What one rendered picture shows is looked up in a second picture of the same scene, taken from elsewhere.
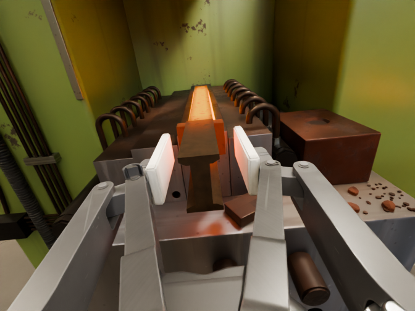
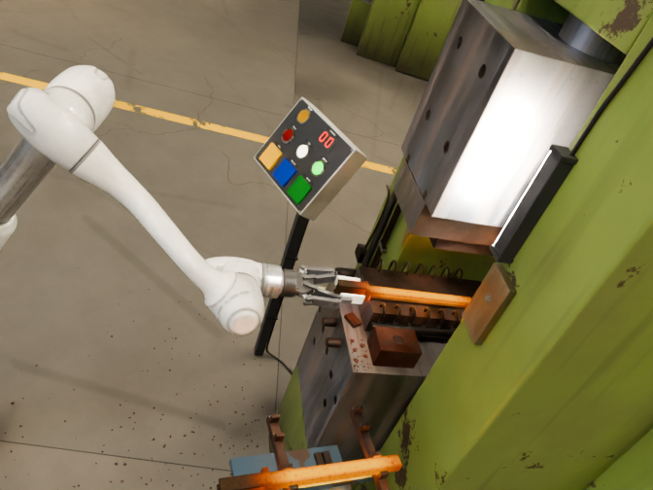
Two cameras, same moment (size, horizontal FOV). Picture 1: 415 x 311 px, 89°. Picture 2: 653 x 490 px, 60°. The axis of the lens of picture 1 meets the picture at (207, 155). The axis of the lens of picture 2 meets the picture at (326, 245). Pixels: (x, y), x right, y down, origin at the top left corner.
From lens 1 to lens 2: 149 cm
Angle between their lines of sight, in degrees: 59
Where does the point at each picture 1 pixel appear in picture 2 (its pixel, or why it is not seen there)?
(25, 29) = not seen: hidden behind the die
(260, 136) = (371, 309)
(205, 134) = (351, 285)
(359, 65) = (444, 358)
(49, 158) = (381, 249)
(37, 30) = not seen: hidden behind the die
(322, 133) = (381, 332)
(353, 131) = (383, 342)
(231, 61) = not seen: hidden behind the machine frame
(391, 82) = (446, 385)
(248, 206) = (351, 318)
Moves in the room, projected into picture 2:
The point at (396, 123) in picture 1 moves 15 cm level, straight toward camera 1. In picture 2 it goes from (437, 412) to (389, 375)
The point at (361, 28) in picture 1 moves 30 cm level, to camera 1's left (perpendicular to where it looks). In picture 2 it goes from (452, 342) to (419, 261)
